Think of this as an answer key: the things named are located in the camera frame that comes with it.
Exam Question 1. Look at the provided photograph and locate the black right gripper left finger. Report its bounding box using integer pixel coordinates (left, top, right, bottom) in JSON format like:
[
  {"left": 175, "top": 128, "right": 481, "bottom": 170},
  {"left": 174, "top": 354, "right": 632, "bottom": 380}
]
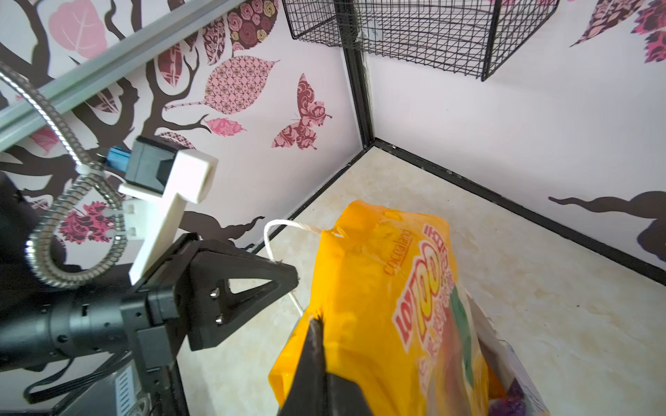
[{"left": 279, "top": 318, "right": 328, "bottom": 416}]

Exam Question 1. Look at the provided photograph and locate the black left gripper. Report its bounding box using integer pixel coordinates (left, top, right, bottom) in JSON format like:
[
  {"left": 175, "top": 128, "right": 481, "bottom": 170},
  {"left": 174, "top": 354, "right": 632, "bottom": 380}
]
[{"left": 1, "top": 233, "right": 298, "bottom": 393}]

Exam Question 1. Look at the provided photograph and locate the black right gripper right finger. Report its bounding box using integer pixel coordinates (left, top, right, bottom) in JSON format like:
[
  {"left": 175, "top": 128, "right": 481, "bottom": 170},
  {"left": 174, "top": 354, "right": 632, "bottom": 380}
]
[{"left": 324, "top": 374, "right": 373, "bottom": 416}]

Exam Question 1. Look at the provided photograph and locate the yellow snack packet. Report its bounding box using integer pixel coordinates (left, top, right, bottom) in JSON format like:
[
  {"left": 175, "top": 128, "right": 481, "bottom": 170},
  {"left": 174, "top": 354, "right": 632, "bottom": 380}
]
[{"left": 267, "top": 199, "right": 493, "bottom": 416}]

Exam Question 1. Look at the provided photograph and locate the floral white paper bag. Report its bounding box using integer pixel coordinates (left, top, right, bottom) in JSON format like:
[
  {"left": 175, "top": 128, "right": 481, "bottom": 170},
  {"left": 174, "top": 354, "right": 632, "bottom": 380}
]
[{"left": 262, "top": 217, "right": 553, "bottom": 416}]

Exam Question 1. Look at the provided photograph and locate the purple Fox's candy packet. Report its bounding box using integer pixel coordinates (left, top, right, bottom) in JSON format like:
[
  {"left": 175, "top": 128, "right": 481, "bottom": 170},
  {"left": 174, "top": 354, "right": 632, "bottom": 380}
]
[{"left": 487, "top": 380, "right": 527, "bottom": 416}]

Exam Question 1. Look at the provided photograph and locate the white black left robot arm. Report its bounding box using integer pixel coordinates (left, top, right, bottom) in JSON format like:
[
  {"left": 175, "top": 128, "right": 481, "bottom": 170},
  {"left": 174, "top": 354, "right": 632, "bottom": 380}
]
[{"left": 1, "top": 177, "right": 298, "bottom": 415}]

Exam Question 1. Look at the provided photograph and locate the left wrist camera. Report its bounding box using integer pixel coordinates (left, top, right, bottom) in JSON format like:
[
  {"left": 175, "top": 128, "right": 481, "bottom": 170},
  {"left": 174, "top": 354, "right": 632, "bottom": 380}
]
[{"left": 105, "top": 135, "right": 219, "bottom": 284}]

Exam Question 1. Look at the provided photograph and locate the left metal cable conduit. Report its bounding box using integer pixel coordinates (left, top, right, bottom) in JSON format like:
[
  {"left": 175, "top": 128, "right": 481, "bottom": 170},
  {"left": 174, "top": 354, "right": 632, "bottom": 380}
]
[{"left": 0, "top": 61, "right": 128, "bottom": 291}]

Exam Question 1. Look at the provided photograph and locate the left aluminium rail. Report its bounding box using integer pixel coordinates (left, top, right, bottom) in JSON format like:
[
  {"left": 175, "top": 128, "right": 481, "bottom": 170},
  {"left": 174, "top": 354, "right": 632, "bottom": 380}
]
[{"left": 1, "top": 0, "right": 240, "bottom": 152}]

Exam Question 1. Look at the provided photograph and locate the black wire basket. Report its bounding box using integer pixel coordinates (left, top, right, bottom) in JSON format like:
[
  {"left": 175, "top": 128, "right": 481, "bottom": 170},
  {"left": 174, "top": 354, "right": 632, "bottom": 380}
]
[{"left": 284, "top": 0, "right": 558, "bottom": 81}]

